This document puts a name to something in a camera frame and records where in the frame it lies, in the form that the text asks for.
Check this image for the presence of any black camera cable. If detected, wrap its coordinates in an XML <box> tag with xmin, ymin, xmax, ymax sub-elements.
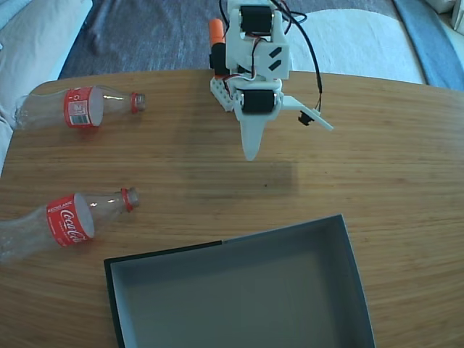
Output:
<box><xmin>270</xmin><ymin>0</ymin><xmax>323</xmax><ymax>113</ymax></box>

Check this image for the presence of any clear bottle barcode red label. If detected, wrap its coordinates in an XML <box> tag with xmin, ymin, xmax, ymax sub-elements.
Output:
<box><xmin>13</xmin><ymin>85</ymin><xmax>147</xmax><ymax>131</ymax></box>

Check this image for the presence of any clear bottle Coca-Cola red label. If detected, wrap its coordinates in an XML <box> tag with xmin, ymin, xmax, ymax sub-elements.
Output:
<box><xmin>0</xmin><ymin>186</ymin><xmax>141</xmax><ymax>264</ymax></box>

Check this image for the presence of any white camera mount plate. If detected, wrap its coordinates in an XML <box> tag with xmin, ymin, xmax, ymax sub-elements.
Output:
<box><xmin>281</xmin><ymin>96</ymin><xmax>334</xmax><ymax>132</ymax></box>

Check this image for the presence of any white cushion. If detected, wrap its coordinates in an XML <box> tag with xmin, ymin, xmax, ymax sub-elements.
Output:
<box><xmin>0</xmin><ymin>0</ymin><xmax>94</xmax><ymax>175</ymax></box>

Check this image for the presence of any white cloth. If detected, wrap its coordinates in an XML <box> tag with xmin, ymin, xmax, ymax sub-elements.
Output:
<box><xmin>282</xmin><ymin>9</ymin><xmax>425</xmax><ymax>86</ymax></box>

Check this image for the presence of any grey textured rug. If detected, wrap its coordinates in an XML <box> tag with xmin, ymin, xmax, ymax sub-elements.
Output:
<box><xmin>57</xmin><ymin>0</ymin><xmax>425</xmax><ymax>80</ymax></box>

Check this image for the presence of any orange black table clamp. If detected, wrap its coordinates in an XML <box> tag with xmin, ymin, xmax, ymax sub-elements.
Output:
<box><xmin>208</xmin><ymin>17</ymin><xmax>228</xmax><ymax>79</ymax></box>

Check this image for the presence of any grey cardboard box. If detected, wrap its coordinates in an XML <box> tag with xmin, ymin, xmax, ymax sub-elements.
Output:
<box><xmin>104</xmin><ymin>213</ymin><xmax>378</xmax><ymax>348</ymax></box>

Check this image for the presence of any blue cloth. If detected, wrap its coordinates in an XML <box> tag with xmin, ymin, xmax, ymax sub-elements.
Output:
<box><xmin>393</xmin><ymin>0</ymin><xmax>464</xmax><ymax>91</ymax></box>

